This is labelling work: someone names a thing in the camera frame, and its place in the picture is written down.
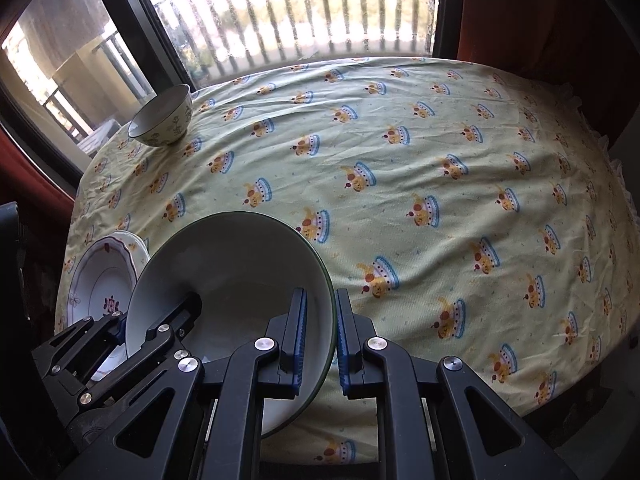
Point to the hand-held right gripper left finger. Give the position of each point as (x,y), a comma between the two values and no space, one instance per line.
(300,345)

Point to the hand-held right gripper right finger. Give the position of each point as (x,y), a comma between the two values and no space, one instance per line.
(344,345)

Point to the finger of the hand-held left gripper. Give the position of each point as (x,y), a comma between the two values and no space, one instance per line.
(80,342)
(172,322)

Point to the small white red-flower dish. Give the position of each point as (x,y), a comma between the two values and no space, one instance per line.
(100,280)

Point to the cream floral bowl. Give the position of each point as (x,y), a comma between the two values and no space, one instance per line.
(165,120)
(240,270)

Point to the beaded yellow floral plate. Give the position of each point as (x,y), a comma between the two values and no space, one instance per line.
(134,246)

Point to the red curtain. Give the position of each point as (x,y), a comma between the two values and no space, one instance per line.
(30,175)
(540,20)

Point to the yellow printed tablecloth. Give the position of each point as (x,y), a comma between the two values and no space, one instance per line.
(400,160)

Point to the balcony railing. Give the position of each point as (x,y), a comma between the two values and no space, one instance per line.
(287,5)

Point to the black window frame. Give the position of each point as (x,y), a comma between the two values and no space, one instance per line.
(145,10)

